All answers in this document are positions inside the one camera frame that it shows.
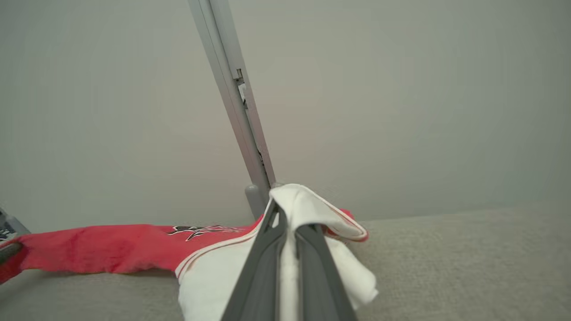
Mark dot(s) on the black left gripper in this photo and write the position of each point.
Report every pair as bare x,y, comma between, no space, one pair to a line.
10,225

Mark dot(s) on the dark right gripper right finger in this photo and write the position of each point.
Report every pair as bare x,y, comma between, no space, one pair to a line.
319,276

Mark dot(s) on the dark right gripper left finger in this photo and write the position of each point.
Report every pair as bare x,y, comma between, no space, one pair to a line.
261,276

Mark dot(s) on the red and white shirt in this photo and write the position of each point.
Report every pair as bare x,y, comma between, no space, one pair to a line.
111,249

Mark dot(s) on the grey fabric sofa seat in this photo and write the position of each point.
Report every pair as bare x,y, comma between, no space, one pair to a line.
446,267

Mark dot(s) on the grey cylindrical post foot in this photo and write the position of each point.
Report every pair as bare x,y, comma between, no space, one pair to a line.
256,200

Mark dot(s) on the grey metal partition post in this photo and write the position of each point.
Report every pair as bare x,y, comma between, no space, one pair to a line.
232,89

